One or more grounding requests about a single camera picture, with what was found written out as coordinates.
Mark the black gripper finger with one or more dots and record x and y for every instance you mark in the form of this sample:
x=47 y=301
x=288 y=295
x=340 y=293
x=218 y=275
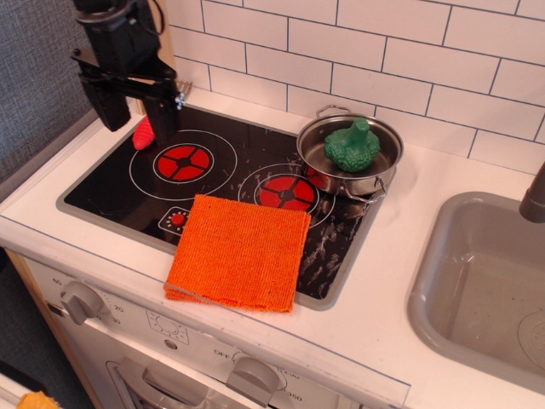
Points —
x=109 y=104
x=163 y=117

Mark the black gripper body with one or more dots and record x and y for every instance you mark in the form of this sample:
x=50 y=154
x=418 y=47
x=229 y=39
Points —
x=123 y=51

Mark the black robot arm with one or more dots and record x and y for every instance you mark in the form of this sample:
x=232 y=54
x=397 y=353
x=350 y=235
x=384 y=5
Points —
x=102 y=6

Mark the black toy stove top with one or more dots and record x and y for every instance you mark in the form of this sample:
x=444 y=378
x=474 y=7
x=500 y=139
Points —
x=146 y=195

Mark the orange knitted cloth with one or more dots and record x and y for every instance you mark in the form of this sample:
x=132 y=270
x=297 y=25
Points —
x=239 y=255

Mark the silver metal pot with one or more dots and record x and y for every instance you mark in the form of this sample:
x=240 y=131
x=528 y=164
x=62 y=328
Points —
x=368 y=185

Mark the green toy broccoli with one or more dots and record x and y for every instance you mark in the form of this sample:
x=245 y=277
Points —
x=352 y=149

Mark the grey left oven knob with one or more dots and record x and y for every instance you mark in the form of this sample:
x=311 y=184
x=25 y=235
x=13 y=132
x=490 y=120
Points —
x=81 y=302

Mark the grey oven knob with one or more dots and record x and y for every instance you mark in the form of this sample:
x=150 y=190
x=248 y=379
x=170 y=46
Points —
x=253 y=380
x=81 y=302

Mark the white toy oven front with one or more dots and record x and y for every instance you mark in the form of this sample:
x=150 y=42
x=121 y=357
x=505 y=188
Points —
x=125 y=329

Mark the grey right oven knob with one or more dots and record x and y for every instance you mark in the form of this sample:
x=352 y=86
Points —
x=253 y=380

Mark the orange black object at corner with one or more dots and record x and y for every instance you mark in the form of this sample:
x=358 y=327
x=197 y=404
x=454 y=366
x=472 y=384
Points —
x=37 y=400

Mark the grey plastic sink basin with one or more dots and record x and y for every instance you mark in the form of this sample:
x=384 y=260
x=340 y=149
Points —
x=478 y=297

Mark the grey faucet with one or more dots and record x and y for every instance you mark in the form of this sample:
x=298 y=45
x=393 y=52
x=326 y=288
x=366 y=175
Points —
x=532 y=206

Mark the grey oven door handle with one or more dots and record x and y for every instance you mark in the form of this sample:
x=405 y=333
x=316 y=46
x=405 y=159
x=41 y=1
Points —
x=162 y=387

